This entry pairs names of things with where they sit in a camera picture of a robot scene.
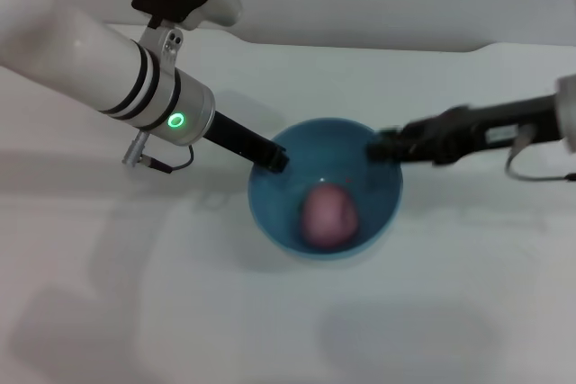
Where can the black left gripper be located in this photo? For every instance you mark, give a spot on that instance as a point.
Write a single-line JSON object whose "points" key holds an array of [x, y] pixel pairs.
{"points": [[238, 139]]}

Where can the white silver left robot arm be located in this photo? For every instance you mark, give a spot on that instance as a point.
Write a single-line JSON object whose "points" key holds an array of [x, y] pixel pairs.
{"points": [[90, 65]]}

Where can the silver left camera bracket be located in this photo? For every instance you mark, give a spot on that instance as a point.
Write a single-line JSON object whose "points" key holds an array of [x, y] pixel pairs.
{"points": [[164, 44]]}

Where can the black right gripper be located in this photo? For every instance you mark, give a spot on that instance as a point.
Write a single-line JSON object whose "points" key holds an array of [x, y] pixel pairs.
{"points": [[486, 125]]}

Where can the blue bowl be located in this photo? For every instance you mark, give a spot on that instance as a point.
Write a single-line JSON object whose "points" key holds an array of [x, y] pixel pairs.
{"points": [[279, 217]]}

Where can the pink peach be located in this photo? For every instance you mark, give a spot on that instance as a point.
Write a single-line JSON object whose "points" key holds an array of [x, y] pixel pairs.
{"points": [[329, 217]]}

